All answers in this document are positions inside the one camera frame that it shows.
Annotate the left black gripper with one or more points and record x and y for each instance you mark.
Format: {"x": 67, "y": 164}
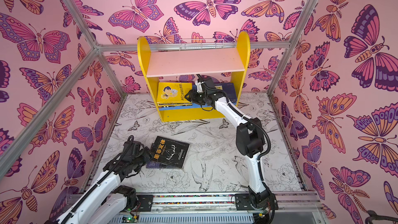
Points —
{"x": 147, "y": 154}

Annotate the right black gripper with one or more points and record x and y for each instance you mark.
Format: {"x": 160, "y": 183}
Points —
{"x": 193, "y": 96}

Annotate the black book orange title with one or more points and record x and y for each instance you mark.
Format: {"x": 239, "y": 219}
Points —
{"x": 170, "y": 153}

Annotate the yellow book with cartoon boy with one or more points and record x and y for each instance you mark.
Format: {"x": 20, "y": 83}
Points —
{"x": 170, "y": 94}

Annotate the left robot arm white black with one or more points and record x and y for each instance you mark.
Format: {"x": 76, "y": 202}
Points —
{"x": 107, "y": 197}

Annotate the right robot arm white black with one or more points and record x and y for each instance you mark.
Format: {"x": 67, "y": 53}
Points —
{"x": 252, "y": 141}

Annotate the dark purple flat booklet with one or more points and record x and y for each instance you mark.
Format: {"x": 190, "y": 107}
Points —
{"x": 156, "y": 165}

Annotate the yellow bookshelf with coloured shelves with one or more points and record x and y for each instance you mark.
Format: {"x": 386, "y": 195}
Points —
{"x": 198, "y": 62}

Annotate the green circuit board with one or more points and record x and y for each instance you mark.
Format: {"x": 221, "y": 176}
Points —
{"x": 129, "y": 219}

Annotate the white slotted cable duct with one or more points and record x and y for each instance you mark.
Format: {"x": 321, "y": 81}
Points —
{"x": 200, "y": 218}

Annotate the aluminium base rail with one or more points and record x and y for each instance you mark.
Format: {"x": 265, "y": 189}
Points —
{"x": 230, "y": 202}

